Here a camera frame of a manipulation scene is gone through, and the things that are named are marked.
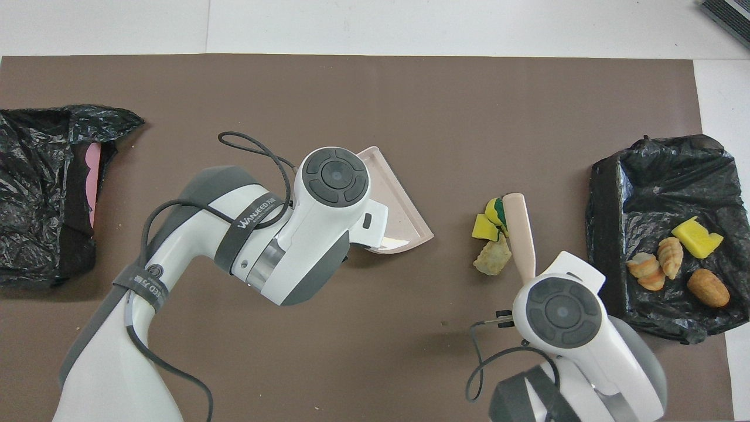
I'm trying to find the brown table mat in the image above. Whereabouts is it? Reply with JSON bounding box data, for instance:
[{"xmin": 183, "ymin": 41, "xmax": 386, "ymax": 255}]
[{"xmin": 0, "ymin": 54, "xmax": 736, "ymax": 422}]

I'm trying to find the black bag lined pink bin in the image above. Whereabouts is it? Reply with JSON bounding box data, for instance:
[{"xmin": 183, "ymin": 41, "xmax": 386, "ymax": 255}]
[{"xmin": 0, "ymin": 104, "xmax": 146, "ymax": 288}]

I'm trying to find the yellow and green sponge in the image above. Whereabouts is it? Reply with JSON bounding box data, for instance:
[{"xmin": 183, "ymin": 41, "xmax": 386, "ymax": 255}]
[{"xmin": 485, "ymin": 198, "xmax": 508, "ymax": 230}]

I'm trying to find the yellow notched sponge piece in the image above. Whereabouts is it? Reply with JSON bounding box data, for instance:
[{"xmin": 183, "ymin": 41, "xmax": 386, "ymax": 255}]
[{"xmin": 671, "ymin": 216, "xmax": 724, "ymax": 259}]

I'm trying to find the pale foam chunk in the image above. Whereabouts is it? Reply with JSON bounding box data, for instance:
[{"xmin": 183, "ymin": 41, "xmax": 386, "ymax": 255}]
[{"xmin": 657, "ymin": 236, "xmax": 684, "ymax": 280}]

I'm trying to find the beige foam chunk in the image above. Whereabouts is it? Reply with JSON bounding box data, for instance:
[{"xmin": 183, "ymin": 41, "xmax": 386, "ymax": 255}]
[
  {"xmin": 473, "ymin": 236, "xmax": 512, "ymax": 277},
  {"xmin": 626, "ymin": 252, "xmax": 666, "ymax": 291}
]

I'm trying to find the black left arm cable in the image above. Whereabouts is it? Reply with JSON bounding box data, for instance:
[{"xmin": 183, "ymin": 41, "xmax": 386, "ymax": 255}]
[{"xmin": 126, "ymin": 131, "xmax": 296, "ymax": 422}]

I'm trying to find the small yellow sponge wedge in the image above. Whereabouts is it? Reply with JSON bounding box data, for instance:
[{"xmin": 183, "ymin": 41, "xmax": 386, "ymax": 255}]
[{"xmin": 471, "ymin": 213, "xmax": 500, "ymax": 242}]

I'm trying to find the grey ribbed device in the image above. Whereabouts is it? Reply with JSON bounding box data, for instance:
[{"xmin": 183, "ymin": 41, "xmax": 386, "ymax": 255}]
[{"xmin": 700, "ymin": 0, "xmax": 750, "ymax": 49}]

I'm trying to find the beige plastic dustpan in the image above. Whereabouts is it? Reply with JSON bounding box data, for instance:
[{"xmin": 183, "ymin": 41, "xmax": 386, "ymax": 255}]
[{"xmin": 352, "ymin": 146, "xmax": 435, "ymax": 255}]

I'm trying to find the beige hand brush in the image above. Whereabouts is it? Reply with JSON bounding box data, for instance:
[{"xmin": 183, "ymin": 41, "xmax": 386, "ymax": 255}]
[{"xmin": 503, "ymin": 193, "xmax": 537, "ymax": 282}]

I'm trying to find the brown oval toy bread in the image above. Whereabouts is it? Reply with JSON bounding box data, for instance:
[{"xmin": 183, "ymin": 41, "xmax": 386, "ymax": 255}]
[{"xmin": 687, "ymin": 268, "xmax": 731, "ymax": 308}]

